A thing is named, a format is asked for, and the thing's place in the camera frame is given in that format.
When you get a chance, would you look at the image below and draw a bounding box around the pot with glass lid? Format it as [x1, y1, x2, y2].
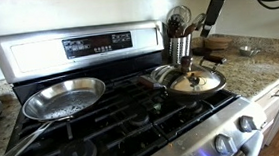
[148, 52, 228, 98]

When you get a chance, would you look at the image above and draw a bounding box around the silver stove knob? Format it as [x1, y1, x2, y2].
[237, 113, 259, 133]
[212, 132, 239, 156]

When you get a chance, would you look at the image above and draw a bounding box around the wooden coaster stack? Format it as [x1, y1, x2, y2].
[203, 34, 235, 53]

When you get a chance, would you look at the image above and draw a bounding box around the black slotted spatula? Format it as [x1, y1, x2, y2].
[166, 13, 186, 39]

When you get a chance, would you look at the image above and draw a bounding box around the silver frying pan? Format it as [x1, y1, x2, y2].
[0, 75, 113, 156]

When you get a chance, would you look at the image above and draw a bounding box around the perforated steel utensil holder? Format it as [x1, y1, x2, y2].
[167, 33, 194, 66]

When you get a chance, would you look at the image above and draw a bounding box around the white kitchen cabinet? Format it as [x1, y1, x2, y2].
[251, 71, 279, 147]

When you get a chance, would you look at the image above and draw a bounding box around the stainless steel pot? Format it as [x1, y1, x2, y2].
[136, 52, 231, 108]

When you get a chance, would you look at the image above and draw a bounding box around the wooden spoon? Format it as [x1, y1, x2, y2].
[181, 22, 199, 37]

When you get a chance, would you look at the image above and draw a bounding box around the small metal bowl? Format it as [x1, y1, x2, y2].
[238, 43, 262, 59]

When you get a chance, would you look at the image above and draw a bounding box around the wire skimmer utensil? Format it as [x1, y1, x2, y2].
[165, 4, 193, 28]

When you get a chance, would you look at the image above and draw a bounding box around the stainless steel gas stove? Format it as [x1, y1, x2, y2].
[0, 11, 271, 156]

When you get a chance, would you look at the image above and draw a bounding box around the metal drawer handle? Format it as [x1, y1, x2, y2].
[269, 88, 279, 99]

